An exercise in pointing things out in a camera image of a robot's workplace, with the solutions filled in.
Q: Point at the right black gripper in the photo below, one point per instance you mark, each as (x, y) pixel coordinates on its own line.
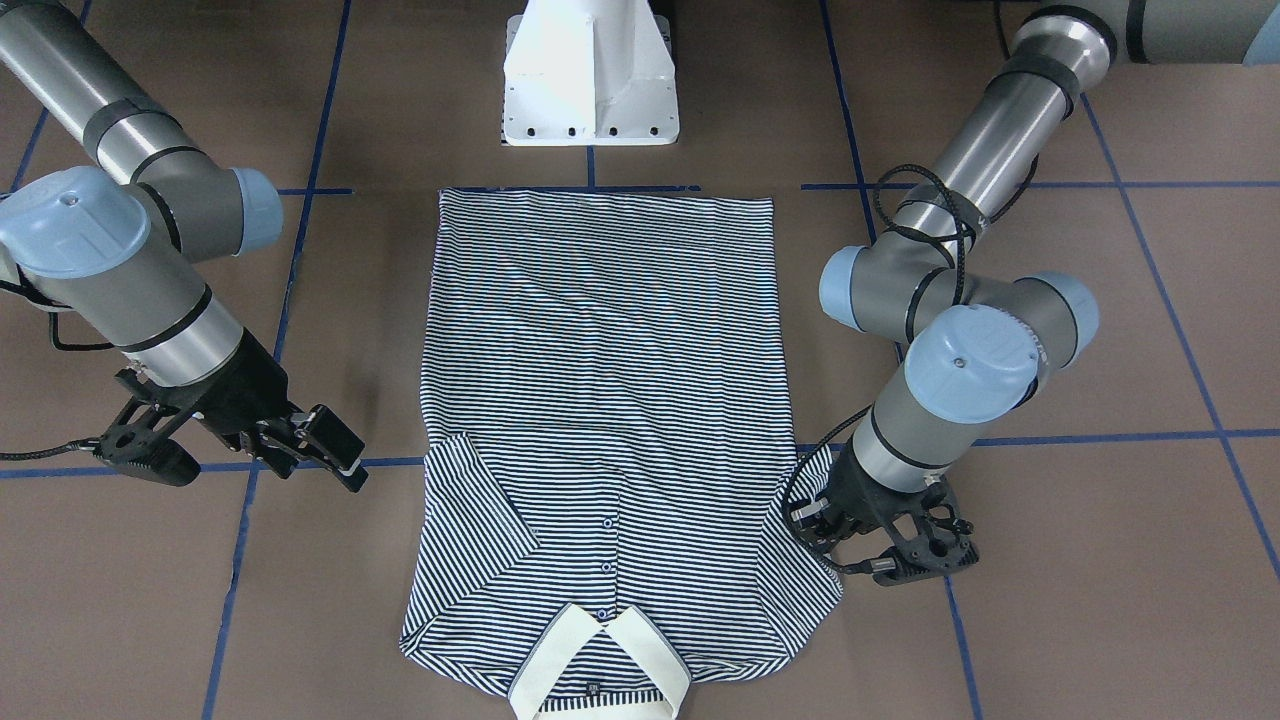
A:
(248, 388)

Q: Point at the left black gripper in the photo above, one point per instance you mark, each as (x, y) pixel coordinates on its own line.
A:
(856, 494)

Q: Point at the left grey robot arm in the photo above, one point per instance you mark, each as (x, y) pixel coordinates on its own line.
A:
(978, 348)

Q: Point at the navy white striped polo shirt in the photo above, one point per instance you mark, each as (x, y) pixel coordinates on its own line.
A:
(610, 434)

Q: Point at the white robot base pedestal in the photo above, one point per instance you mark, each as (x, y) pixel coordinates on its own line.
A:
(590, 73)

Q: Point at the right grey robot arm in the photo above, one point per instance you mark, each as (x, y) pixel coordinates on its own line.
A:
(117, 242)

